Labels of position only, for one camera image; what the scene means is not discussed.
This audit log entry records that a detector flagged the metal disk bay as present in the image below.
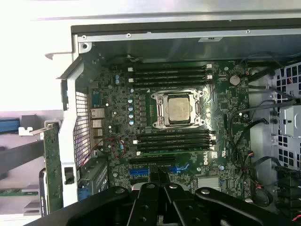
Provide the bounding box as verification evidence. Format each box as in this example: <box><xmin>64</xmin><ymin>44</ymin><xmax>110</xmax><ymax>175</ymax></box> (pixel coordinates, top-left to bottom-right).
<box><xmin>270</xmin><ymin>62</ymin><xmax>301</xmax><ymax>170</ymax></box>

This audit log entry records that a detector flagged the silver CPU in socket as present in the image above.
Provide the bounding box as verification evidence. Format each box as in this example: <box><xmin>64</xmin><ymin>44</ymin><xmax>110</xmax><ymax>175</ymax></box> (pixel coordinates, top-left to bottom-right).
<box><xmin>150</xmin><ymin>90</ymin><xmax>206</xmax><ymax>129</ymax></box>

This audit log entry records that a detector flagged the green RAM stick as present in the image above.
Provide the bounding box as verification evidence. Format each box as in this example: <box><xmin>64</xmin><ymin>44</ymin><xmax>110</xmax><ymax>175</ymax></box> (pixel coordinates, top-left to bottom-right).
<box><xmin>0</xmin><ymin>188</ymin><xmax>40</xmax><ymax>197</ymax></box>

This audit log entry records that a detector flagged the green motherboard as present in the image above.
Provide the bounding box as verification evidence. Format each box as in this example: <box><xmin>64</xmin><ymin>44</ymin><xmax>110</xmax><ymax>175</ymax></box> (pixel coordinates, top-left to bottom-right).
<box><xmin>88</xmin><ymin>58</ymin><xmax>253</xmax><ymax>212</ymax></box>

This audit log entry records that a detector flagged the black wire with connector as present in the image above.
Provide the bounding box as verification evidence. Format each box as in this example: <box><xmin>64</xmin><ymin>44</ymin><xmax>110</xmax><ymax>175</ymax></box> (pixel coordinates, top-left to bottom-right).
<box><xmin>228</xmin><ymin>109</ymin><xmax>270</xmax><ymax>170</ymax></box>

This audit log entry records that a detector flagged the blue disk caddy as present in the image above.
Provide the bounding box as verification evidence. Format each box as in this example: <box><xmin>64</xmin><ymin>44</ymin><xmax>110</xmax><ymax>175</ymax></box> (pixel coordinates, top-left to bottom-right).
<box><xmin>0</xmin><ymin>117</ymin><xmax>20</xmax><ymax>135</ymax></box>

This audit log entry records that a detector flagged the blue expansion slot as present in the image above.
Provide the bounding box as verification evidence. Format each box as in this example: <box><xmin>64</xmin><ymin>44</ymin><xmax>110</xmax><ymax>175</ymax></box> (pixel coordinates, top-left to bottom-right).
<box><xmin>128</xmin><ymin>167</ymin><xmax>189</xmax><ymax>177</ymax></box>

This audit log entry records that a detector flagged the black RAM slot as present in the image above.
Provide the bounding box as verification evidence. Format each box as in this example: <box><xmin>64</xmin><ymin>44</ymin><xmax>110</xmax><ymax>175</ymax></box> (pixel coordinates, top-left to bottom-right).
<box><xmin>134</xmin><ymin>137</ymin><xmax>214</xmax><ymax>144</ymax></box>
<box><xmin>135</xmin><ymin>148</ymin><xmax>214</xmax><ymax>157</ymax></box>
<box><xmin>136</xmin><ymin>132</ymin><xmax>217</xmax><ymax>139</ymax></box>
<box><xmin>128</xmin><ymin>68</ymin><xmax>210</xmax><ymax>75</ymax></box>
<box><xmin>136</xmin><ymin>143</ymin><xmax>217</xmax><ymax>149</ymax></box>
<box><xmin>131</xmin><ymin>63</ymin><xmax>214</xmax><ymax>70</ymax></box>
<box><xmin>131</xmin><ymin>74</ymin><xmax>214</xmax><ymax>81</ymax></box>
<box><xmin>128</xmin><ymin>79</ymin><xmax>210</xmax><ymax>86</ymax></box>

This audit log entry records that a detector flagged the tarnished CPU chip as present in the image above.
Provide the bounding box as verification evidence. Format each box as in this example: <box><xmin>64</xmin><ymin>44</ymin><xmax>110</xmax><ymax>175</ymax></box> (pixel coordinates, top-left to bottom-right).
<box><xmin>168</xmin><ymin>96</ymin><xmax>190</xmax><ymax>124</ymax></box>

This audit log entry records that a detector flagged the short black expansion slot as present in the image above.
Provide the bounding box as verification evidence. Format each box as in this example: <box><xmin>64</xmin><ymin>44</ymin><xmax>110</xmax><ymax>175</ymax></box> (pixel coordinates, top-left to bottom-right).
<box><xmin>130</xmin><ymin>177</ymin><xmax>149</xmax><ymax>185</ymax></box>

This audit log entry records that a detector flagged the black open PC case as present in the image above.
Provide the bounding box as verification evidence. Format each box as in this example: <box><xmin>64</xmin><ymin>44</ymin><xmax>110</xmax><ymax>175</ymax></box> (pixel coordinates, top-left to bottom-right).
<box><xmin>44</xmin><ymin>14</ymin><xmax>301</xmax><ymax>226</ymax></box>

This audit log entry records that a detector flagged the silver chipset heatsink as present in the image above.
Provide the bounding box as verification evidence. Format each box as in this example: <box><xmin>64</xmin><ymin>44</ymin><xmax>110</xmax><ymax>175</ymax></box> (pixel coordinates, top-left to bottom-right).
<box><xmin>197</xmin><ymin>178</ymin><xmax>221</xmax><ymax>191</ymax></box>

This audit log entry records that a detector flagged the grey parts rack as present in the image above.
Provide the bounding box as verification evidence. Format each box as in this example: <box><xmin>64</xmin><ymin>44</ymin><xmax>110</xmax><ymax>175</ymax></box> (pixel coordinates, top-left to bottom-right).
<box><xmin>0</xmin><ymin>110</ymin><xmax>63</xmax><ymax>226</ymax></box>

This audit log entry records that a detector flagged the long black expansion slot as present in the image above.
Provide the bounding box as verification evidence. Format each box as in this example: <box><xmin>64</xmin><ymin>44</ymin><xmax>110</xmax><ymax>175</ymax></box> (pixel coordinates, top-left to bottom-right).
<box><xmin>128</xmin><ymin>157</ymin><xmax>176</xmax><ymax>166</ymax></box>

